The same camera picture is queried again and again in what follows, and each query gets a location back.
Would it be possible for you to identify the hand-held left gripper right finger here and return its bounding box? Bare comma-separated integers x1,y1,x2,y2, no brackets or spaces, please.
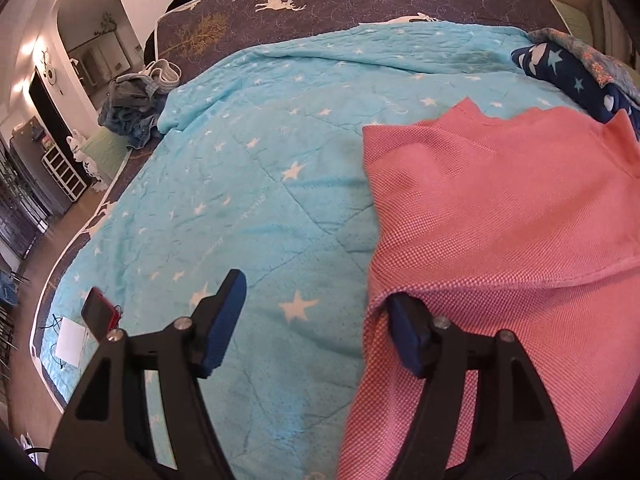
387,291,586,480

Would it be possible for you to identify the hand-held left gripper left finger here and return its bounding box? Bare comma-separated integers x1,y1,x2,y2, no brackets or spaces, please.
45,268,248,480

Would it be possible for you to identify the pink knit shirt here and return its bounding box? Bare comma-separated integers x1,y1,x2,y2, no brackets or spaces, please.
336,97,640,480

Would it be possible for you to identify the pile of denim clothes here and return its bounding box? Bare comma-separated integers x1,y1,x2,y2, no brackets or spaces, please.
97,72,168,151

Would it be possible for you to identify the red phone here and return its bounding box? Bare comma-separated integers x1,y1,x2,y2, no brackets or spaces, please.
81,287,122,341

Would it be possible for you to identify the light blue star blanket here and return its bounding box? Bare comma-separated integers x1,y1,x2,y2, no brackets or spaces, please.
47,22,601,480

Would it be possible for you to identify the white paper sheet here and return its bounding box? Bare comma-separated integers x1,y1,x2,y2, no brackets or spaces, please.
55,316,98,367

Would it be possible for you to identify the light green cushion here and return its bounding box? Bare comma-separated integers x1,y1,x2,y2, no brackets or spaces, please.
82,127,133,186

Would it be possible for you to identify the white grid shelf rack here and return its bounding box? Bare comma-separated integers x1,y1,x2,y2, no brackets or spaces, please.
41,147,91,200

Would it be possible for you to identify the blue cloth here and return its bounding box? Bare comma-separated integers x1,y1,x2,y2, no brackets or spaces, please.
0,270,19,306

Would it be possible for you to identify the white plush toy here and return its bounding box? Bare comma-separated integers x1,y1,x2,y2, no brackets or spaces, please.
67,130,108,191

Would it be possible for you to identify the dark metal rack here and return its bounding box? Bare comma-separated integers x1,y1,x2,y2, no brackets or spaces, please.
0,150,51,261

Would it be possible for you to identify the white striped bag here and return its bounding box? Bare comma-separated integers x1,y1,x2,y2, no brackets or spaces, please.
142,59,182,95

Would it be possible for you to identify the grey cabinet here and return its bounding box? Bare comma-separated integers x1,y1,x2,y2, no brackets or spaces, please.
10,116,76,216

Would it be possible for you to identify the black television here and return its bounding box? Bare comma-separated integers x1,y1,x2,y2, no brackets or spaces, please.
28,71,76,141

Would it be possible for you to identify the navy star print cloth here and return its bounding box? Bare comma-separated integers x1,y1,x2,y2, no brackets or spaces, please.
510,42,636,126

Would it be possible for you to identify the deer print mattress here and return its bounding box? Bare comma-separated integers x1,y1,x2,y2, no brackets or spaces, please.
30,0,571,406

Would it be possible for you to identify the floral print cloth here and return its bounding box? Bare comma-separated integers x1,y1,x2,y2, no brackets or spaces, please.
527,27,640,106

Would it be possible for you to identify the green pillow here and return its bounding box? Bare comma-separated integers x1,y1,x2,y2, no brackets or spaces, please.
552,0,593,46

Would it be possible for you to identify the pale striped curtain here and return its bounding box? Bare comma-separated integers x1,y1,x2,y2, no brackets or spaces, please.
587,0,640,68

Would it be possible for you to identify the white wall fan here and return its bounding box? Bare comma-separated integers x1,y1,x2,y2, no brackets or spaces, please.
37,50,63,92

